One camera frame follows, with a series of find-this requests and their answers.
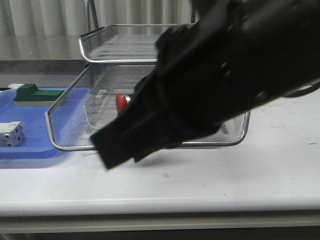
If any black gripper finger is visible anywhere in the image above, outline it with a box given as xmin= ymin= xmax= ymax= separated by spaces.
xmin=90 ymin=72 xmax=180 ymax=170

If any white circuit breaker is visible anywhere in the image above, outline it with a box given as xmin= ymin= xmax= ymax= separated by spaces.
xmin=0 ymin=121 xmax=25 ymax=147

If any mesh tray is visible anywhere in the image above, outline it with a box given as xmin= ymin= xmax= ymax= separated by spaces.
xmin=84 ymin=92 xmax=126 ymax=131
xmin=44 ymin=63 xmax=251 ymax=152
xmin=78 ymin=24 xmax=182 ymax=64

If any grey stone counter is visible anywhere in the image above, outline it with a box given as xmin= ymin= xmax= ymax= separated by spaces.
xmin=0 ymin=34 xmax=161 ymax=87

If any green terminal block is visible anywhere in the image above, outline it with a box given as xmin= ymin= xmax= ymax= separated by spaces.
xmin=8 ymin=83 xmax=64 ymax=107

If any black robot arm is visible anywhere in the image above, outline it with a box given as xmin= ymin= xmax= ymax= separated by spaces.
xmin=91 ymin=0 xmax=320 ymax=169

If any blue plastic tray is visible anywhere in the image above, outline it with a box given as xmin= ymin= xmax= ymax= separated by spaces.
xmin=0 ymin=87 xmax=91 ymax=160

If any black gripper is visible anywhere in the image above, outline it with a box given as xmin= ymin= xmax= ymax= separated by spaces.
xmin=133 ymin=14 xmax=270 ymax=163

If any red emergency stop button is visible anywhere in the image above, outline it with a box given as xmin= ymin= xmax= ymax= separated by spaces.
xmin=115 ymin=93 xmax=134 ymax=114

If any grey metal rack frame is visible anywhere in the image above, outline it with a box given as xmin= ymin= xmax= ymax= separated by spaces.
xmin=85 ymin=0 xmax=197 ymax=33

